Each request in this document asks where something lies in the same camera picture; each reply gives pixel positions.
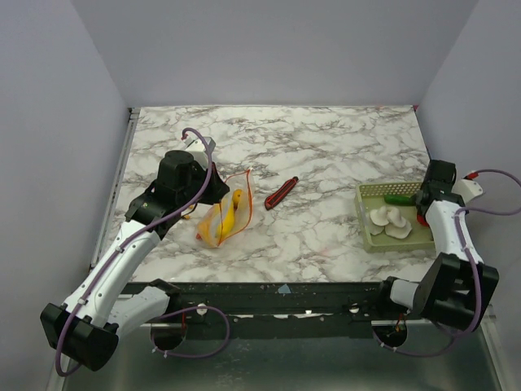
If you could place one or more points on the white toy garlic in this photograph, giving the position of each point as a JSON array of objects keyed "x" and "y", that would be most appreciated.
[
  {"x": 378, "y": 220},
  {"x": 399, "y": 227}
]

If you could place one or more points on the green toy vegetable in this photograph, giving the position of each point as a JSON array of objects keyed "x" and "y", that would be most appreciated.
[{"x": 400, "y": 200}]

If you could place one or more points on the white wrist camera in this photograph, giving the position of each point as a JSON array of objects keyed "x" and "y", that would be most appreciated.
[
  {"x": 468, "y": 189},
  {"x": 195, "y": 147}
]

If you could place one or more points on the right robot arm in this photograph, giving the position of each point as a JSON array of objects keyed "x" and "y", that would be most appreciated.
[{"x": 458, "y": 286}]

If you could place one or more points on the yellow toy bell pepper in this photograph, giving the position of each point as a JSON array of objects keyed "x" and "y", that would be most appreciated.
[{"x": 206, "y": 231}]

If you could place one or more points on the yellow toy mango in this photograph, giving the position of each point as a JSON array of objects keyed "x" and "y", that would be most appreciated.
[{"x": 226, "y": 222}]

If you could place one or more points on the black mounting rail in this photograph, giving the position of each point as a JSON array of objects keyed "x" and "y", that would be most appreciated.
[{"x": 277, "y": 310}]

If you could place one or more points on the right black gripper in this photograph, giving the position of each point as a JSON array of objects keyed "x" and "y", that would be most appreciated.
[{"x": 422, "y": 198}]

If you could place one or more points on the beige plastic basket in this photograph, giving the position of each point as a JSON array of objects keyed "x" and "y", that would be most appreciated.
[{"x": 370, "y": 196}]

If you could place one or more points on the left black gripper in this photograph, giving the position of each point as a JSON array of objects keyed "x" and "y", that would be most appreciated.
[{"x": 218, "y": 190}]

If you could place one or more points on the red black utility knife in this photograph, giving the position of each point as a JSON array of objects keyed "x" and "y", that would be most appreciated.
[{"x": 274, "y": 199}]

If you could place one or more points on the clear zip top bag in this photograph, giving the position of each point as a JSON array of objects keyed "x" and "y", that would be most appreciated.
[{"x": 243, "y": 213}]

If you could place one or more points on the red toy pepper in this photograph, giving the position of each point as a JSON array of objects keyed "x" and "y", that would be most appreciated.
[{"x": 421, "y": 220}]

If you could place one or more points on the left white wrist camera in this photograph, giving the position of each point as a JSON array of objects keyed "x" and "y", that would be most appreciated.
[{"x": 195, "y": 147}]

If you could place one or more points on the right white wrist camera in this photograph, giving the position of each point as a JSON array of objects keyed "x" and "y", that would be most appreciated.
[{"x": 468, "y": 189}]

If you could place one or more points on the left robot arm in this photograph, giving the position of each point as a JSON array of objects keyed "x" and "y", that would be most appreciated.
[{"x": 86, "y": 328}]

